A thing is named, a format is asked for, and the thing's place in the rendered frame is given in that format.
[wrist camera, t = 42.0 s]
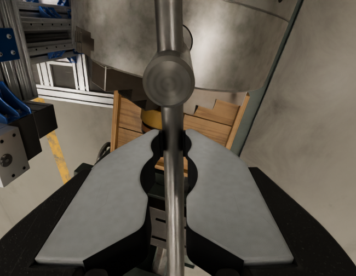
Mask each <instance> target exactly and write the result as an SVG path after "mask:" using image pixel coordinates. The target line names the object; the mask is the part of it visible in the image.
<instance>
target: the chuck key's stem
mask: <svg viewBox="0 0 356 276"><path fill-rule="evenodd" d="M142 84H143V88H144V91H145V93H146V95H147V96H148V98H149V99H150V100H151V101H152V102H154V103H155V104H157V105H159V106H162V107H169V108H171V107H177V106H179V105H182V104H184V103H185V102H186V101H187V100H188V99H189V98H190V97H191V95H192V93H193V91H194V87H195V77H194V72H193V65H192V59H191V53H190V50H189V48H188V46H187V45H186V44H185V43H184V38H183V53H182V52H180V51H175V50H165V51H161V52H157V51H156V53H155V54H154V56H153V58H152V59H151V61H150V62H149V64H148V65H147V67H146V69H145V71H144V73H143V78H142Z"/></svg>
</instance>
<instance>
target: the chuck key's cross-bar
mask: <svg viewBox="0 0 356 276"><path fill-rule="evenodd" d="M154 7H155V16H156V34H157V52H161V51H165V50H175V51H180V52H182V53H183V20H182V0H154ZM161 114H162V131H163V145H164V185H165V219H166V253H167V271H168V276H185V245H184V168H183V136H182V131H183V104H182V105H179V106H177V107H171V108H169V107H162V106H161Z"/></svg>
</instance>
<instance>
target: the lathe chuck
mask: <svg viewBox="0 0 356 276"><path fill-rule="evenodd" d="M182 20H183V25H185V26H186V27H187V28H188V29H189V31H190V33H191V36H192V46H191V49H190V53H191V59H192V65H193V72H194V77H195V87H194V88H195V89H199V90H208V91H220V92H232V93H239V92H248V91H254V90H257V89H259V88H262V87H263V86H264V84H265V81H266V79H267V76H268V74H269V71H270V69H271V67H272V64H273V61H274V59H275V56H276V54H277V51H278V49H279V46H280V44H281V42H282V39H283V37H284V34H285V31H286V29H287V26H288V24H289V23H288V21H286V20H285V19H282V18H280V17H278V16H275V15H272V14H270V13H267V12H264V11H261V10H257V9H254V8H250V7H247V6H244V5H241V4H237V3H233V2H230V1H226V0H182ZM71 21H72V45H73V47H74V48H75V50H76V51H78V52H79V53H82V42H80V32H81V31H82V29H84V30H86V31H89V32H91V38H92V39H94V51H91V54H90V58H91V59H92V60H93V61H94V62H96V63H98V64H101V65H103V66H106V67H108V68H111V69H114V70H117V71H120V72H123V73H126V74H130V75H132V76H136V77H140V78H143V73H144V71H145V69H146V67H147V65H148V64H149V62H150V61H151V59H152V58H153V56H154V54H155V53H156V51H157V34H156V16H155V7H154V0H71Z"/></svg>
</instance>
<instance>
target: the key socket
mask: <svg viewBox="0 0 356 276"><path fill-rule="evenodd" d="M183 38H184V43H185V44H186V45H187V46H188V48H189V50H190V49H191V46H192V36H191V33H190V31H189V29H188V28H187V27H186V26H185V25H183Z"/></svg>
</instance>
